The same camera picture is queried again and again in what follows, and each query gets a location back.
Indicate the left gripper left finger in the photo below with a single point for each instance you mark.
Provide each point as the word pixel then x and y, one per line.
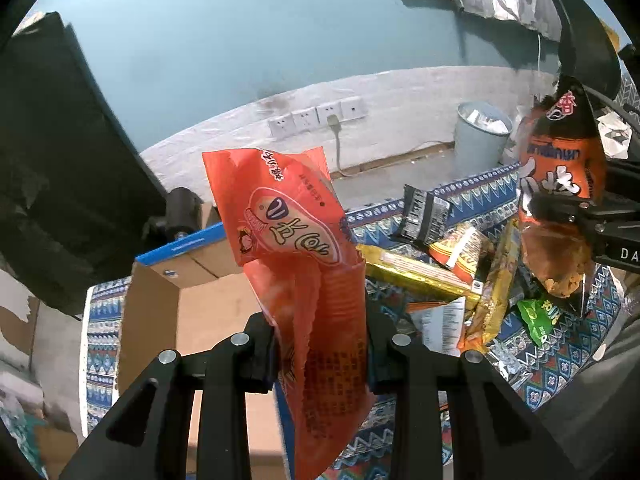
pixel 145 435

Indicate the black speaker on box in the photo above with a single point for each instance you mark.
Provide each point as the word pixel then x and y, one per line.
pixel 182 217

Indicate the orange striped snack bag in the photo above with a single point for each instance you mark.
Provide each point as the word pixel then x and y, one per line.
pixel 462 250

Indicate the black office chair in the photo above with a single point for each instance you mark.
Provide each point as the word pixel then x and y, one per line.
pixel 585 51

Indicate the red snack bag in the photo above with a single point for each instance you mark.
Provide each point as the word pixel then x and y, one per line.
pixel 289 234

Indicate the green bean snack bag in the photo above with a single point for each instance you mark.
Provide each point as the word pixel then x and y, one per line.
pixel 540 317

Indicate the long gold biscuit pack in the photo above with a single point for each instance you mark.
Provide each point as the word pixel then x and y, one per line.
pixel 417 276

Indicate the pale blue waste bin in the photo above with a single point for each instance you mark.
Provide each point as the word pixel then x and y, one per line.
pixel 480 135

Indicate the blue cardboard box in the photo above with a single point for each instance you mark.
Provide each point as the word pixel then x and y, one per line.
pixel 189 303

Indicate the black snack bag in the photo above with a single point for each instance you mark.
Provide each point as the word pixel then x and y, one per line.
pixel 424 218

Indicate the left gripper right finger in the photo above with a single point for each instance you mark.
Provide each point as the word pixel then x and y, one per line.
pixel 494 433

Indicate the yellow long snack pack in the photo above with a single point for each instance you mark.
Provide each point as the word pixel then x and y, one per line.
pixel 489 312

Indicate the white wall sockets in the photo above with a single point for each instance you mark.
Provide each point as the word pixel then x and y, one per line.
pixel 316 117

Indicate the orange black chips bag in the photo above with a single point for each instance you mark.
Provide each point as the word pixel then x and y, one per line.
pixel 562 155

